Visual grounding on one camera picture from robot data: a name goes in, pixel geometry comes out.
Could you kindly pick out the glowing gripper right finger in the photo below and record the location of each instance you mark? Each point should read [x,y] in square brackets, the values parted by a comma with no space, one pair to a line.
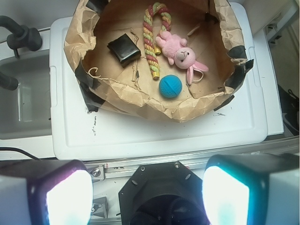
[244,189]

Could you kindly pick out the crumpled brown paper bag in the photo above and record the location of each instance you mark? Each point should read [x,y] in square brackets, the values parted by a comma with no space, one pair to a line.
[211,29]

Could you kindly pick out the blue rubber ball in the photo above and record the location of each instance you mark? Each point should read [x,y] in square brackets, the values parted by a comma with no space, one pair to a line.
[170,86]

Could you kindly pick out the black octagonal mount plate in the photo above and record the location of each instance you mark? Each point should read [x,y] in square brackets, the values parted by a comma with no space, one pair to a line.
[163,194]

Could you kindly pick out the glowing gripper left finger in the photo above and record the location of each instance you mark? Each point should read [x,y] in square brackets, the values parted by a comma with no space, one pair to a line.
[45,192]

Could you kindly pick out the white plastic lid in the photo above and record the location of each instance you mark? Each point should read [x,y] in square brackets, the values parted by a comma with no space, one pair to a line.
[80,134]

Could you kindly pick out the multicolour rope candy cane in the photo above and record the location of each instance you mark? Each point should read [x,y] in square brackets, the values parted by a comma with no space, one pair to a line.
[151,49]

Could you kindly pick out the grey sink basin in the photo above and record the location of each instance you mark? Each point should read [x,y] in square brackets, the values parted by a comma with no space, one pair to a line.
[25,112]

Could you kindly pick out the aluminium extrusion rail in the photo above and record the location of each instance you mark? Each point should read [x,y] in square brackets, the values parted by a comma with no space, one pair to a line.
[108,169]

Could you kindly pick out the pink plush bunny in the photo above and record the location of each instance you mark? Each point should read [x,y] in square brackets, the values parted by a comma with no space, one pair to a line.
[175,49]

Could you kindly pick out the black box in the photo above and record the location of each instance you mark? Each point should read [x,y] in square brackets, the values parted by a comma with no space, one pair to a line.
[125,50]

